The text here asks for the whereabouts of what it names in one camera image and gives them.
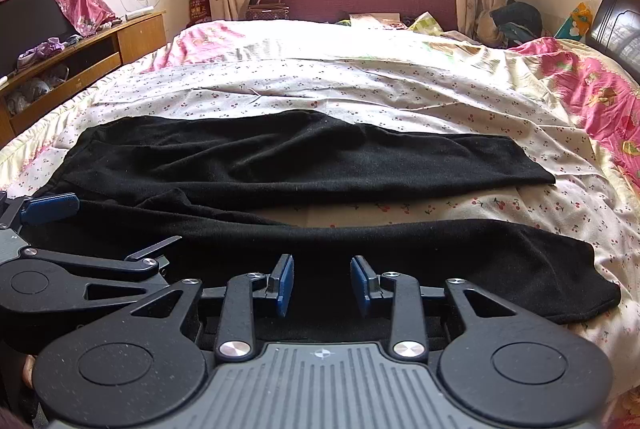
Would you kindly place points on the colourful cartoon bag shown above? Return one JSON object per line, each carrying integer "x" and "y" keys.
{"x": 575, "y": 26}

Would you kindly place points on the yellow green patterned cloth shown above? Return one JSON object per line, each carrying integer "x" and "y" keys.
{"x": 425, "y": 24}

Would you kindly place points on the dark wooden headboard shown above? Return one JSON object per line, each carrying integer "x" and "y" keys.
{"x": 615, "y": 29}

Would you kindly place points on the purple crumpled cloth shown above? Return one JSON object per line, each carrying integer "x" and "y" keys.
{"x": 47, "y": 46}

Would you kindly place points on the pile of clothes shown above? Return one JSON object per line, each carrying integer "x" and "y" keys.
{"x": 510, "y": 19}

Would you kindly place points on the television under pink cloth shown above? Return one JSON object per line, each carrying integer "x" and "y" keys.
{"x": 85, "y": 4}

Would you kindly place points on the black television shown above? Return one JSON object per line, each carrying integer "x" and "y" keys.
{"x": 30, "y": 24}

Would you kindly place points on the pink floral quilt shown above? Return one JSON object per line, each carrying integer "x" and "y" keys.
{"x": 600, "y": 99}

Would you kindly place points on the cream cherry print bed sheet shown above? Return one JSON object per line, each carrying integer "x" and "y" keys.
{"x": 350, "y": 84}

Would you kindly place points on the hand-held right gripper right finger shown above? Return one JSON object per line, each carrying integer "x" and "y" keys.
{"x": 361, "y": 285}

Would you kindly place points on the red box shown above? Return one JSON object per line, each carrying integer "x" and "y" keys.
{"x": 199, "y": 9}

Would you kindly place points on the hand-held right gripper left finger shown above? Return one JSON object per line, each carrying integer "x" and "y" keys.
{"x": 284, "y": 285}

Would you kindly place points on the wooden cabinet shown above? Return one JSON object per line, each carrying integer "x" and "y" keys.
{"x": 140, "y": 34}

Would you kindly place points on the black pants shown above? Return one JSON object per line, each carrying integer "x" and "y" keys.
{"x": 300, "y": 159}

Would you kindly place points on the brown handbag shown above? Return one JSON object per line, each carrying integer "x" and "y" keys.
{"x": 267, "y": 11}

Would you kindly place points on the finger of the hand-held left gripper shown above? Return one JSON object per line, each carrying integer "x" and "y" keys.
{"x": 50, "y": 207}
{"x": 100, "y": 266}

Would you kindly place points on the white roll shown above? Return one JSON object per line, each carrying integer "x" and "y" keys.
{"x": 139, "y": 14}

